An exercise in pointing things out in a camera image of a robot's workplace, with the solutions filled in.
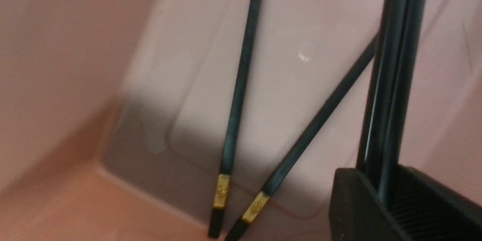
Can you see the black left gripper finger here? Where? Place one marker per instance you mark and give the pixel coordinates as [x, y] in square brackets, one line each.
[423, 210]

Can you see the black chopstick in bin right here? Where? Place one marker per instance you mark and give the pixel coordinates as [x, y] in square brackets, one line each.
[301, 144]

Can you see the black chopstick in bin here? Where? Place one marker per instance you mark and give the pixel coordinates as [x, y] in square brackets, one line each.
[301, 144]
[231, 137]

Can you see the black chopstick in bin left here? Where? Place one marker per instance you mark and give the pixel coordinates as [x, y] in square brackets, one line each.
[231, 137]

